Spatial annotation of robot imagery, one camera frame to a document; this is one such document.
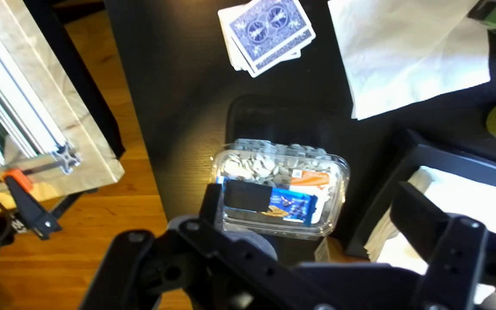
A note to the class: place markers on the black napkin holder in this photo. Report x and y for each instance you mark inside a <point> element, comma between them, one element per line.
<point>387,190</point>

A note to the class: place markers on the white napkin stack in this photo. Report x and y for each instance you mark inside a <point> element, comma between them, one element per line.
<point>478,195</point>

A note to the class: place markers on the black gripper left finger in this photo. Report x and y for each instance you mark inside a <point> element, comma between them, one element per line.
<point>146,269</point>

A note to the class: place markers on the aluminium extrusion frame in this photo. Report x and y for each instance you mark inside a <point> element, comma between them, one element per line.
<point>8,104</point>

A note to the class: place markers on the blue and black snack packet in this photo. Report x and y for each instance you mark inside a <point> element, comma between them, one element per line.
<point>294,205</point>

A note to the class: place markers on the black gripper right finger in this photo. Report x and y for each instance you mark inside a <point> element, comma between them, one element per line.
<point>449,259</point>

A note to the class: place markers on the flat white paper napkin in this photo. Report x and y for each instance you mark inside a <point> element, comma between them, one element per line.
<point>409,52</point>

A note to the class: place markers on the clear plastic food box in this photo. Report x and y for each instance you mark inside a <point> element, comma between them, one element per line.
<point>271,164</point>

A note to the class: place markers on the blue backed card deck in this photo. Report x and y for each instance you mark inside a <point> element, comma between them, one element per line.
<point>271,28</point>

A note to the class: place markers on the orange and black clamp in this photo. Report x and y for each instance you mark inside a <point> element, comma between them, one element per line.
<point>30,209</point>

